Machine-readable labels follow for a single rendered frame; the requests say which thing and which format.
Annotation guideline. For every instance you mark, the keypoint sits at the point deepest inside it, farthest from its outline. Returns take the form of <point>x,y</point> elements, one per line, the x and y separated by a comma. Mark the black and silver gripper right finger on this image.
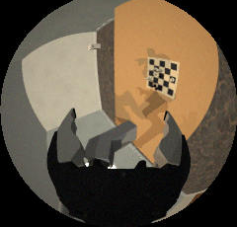
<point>172,153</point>

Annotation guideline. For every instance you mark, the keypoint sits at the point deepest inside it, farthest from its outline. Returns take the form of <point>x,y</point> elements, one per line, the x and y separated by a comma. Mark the black and cream chessboard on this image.
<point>171,70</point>

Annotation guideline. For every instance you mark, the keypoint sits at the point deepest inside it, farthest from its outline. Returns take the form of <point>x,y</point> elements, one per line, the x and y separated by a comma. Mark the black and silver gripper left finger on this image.
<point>65,151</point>

